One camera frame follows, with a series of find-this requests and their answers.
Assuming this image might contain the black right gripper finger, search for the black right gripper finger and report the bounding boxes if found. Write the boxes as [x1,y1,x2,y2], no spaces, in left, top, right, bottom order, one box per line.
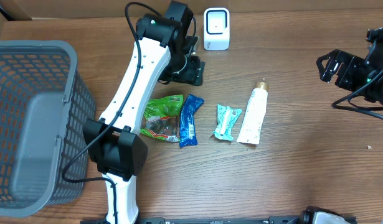
[316,57,338,83]
[316,49,350,64]

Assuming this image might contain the blue snack bar wrapper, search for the blue snack bar wrapper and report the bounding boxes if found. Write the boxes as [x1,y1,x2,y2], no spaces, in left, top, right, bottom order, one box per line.
[179,94,204,147]

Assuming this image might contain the black rail at table edge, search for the black rail at table edge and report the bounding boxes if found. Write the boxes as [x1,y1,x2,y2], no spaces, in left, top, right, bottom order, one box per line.
[136,205,357,224]

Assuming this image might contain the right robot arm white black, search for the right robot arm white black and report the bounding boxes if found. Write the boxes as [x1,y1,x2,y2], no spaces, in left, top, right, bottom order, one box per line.
[316,48,383,120]

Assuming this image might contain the white barcode scanner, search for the white barcode scanner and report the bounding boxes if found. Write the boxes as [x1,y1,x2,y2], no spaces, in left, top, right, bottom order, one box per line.
[203,7,230,51]

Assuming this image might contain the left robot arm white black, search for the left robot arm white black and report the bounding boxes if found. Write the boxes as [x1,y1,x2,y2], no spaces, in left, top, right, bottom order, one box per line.
[83,1,205,223]

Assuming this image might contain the white tube gold cap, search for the white tube gold cap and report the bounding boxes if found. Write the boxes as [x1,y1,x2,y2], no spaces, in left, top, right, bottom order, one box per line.
[237,82,269,145]

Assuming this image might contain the green candy bag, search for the green candy bag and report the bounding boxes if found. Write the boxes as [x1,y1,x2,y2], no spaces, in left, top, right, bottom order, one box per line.
[140,95,183,142]

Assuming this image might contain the teal white snack packet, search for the teal white snack packet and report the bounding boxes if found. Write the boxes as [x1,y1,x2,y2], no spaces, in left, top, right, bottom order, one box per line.
[212,105,242,141]

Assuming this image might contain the grey plastic mesh basket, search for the grey plastic mesh basket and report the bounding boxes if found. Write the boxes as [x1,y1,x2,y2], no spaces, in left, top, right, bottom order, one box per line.
[0,40,96,217]

